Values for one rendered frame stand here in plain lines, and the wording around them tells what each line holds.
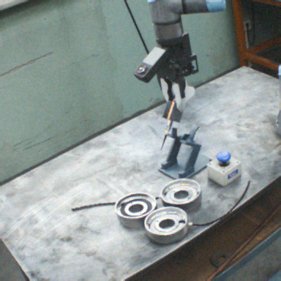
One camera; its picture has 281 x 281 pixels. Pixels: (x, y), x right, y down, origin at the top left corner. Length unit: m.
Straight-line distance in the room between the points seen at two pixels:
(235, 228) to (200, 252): 0.15
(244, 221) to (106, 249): 0.56
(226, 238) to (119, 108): 1.75
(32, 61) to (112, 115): 0.71
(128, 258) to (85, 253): 0.11
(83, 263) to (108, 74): 1.96
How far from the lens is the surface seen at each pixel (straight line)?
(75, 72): 2.85
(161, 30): 1.19
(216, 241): 1.50
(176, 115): 1.29
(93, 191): 1.38
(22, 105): 2.75
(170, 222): 1.20
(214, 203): 1.26
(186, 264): 1.44
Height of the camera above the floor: 1.61
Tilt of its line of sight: 31 degrees down
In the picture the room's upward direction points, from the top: 10 degrees counter-clockwise
